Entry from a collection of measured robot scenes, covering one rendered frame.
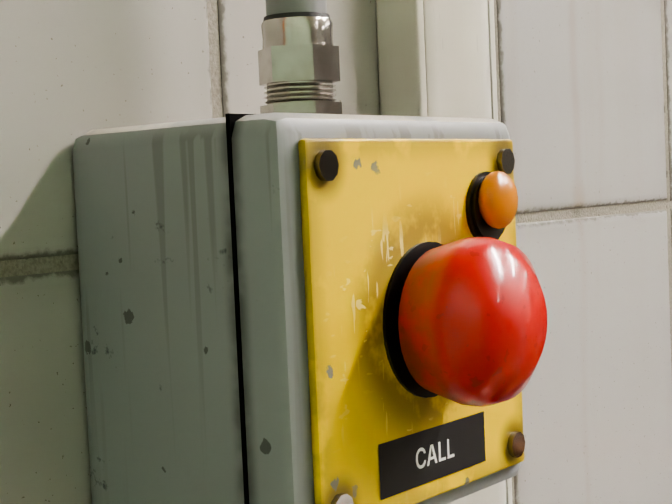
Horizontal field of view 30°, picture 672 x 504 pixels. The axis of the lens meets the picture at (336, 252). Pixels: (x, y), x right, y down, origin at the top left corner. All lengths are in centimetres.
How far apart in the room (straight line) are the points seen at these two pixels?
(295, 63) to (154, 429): 10
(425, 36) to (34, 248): 16
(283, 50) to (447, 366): 9
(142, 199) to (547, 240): 24
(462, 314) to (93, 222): 9
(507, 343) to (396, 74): 15
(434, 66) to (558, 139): 12
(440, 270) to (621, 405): 29
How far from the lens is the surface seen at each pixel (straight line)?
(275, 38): 32
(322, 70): 32
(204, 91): 35
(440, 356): 28
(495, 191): 32
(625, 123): 57
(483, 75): 44
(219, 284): 28
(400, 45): 41
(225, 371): 28
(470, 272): 28
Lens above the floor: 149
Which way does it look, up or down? 3 degrees down
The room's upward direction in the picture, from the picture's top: 3 degrees counter-clockwise
